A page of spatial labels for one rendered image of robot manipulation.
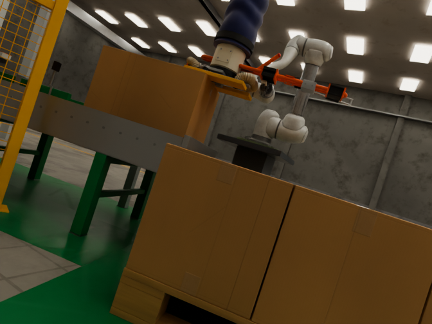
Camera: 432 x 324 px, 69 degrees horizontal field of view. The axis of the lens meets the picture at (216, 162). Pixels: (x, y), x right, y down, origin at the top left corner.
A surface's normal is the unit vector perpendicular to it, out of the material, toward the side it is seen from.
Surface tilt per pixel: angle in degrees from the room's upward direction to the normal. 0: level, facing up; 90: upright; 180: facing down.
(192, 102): 90
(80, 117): 90
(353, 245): 90
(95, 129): 90
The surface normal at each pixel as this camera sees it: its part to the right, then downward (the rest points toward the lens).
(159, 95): -0.19, -0.07
